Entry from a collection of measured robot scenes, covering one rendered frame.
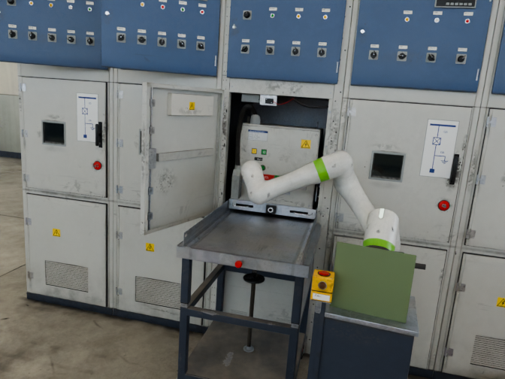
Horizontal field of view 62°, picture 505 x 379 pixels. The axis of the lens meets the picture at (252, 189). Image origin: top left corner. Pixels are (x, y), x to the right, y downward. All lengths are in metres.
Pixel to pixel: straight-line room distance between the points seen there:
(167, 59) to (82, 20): 0.63
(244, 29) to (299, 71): 0.39
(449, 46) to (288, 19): 0.84
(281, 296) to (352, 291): 1.03
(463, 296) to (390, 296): 1.01
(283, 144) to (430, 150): 0.80
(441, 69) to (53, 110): 2.33
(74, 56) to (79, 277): 1.47
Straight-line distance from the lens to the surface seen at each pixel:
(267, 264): 1.91
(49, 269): 3.35
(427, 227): 2.53
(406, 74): 2.43
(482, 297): 2.72
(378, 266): 1.69
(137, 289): 3.03
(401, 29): 2.45
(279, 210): 2.57
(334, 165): 2.06
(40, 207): 3.24
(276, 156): 2.53
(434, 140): 2.45
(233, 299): 2.80
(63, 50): 2.89
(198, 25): 2.55
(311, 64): 2.43
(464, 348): 2.84
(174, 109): 2.21
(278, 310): 2.76
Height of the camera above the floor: 1.54
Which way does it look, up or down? 12 degrees down
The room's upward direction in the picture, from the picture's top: 4 degrees clockwise
